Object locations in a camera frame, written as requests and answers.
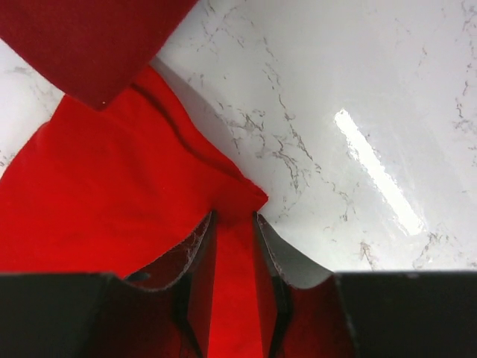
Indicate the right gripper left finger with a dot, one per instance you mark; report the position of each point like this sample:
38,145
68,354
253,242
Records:
183,259

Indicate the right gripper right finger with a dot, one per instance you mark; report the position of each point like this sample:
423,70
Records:
284,261

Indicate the bright red t shirt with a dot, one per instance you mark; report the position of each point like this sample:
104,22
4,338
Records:
112,190

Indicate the folded dark red t shirt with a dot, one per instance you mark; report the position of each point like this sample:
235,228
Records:
90,50

